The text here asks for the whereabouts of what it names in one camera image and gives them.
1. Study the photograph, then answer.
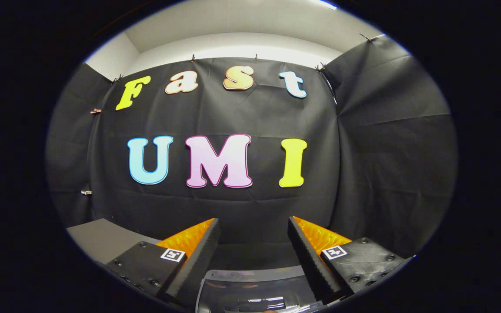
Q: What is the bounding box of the dark grey washing machine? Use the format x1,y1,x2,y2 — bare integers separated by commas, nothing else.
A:
209,242,307,272

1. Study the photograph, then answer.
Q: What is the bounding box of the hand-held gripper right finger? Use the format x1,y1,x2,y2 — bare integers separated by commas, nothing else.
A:
287,216,407,305

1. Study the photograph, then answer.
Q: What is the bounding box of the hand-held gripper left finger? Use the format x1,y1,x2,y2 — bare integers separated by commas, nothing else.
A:
105,217,221,307

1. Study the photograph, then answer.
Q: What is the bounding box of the dark washing machine lid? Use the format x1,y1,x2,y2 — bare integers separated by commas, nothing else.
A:
195,265,321,313

